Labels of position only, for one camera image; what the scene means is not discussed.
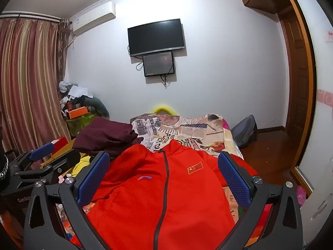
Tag white plastic bag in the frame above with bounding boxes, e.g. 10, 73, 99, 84
58, 81, 79, 94

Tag striped brown curtain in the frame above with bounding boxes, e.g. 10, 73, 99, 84
0, 16, 73, 158

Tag small black wall monitor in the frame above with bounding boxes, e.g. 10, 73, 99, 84
142, 52, 175, 77

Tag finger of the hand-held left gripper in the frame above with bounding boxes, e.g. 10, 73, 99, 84
10, 143, 55, 174
16, 149, 82, 188

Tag white air conditioner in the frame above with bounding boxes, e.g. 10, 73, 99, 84
70, 1, 116, 36

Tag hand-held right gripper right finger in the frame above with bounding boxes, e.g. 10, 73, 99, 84
217, 151, 303, 250

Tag orange box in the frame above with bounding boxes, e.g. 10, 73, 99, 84
66, 107, 89, 119

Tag white wardrobe door pink pattern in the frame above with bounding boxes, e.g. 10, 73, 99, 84
290, 0, 333, 196

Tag red zip jacket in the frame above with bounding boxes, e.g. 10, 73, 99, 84
70, 139, 273, 250

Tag pink slipper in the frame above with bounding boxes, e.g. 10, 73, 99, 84
295, 186, 308, 208

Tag yellow garment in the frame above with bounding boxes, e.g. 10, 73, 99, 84
71, 155, 92, 178

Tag curtain rail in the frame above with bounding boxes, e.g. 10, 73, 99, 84
0, 11, 71, 23

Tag red box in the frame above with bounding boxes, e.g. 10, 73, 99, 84
50, 136, 67, 147

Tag brown cardboard box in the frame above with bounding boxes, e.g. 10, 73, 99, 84
40, 138, 79, 168

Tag black wall television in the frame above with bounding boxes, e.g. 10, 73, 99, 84
127, 19, 186, 57

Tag newspaper print bed cover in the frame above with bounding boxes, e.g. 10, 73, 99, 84
130, 113, 238, 223

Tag maroon folded clothes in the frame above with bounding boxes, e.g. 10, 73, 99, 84
72, 117, 144, 160

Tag yellow round object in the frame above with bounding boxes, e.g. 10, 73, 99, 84
152, 105, 179, 115

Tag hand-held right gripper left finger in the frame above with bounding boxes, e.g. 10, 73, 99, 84
23, 151, 111, 250

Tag grey backpack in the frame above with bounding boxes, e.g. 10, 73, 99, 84
230, 115, 258, 149

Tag brown wooden door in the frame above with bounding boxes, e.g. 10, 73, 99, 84
278, 5, 311, 137

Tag black dangling cable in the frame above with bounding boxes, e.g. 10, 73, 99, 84
160, 73, 174, 88

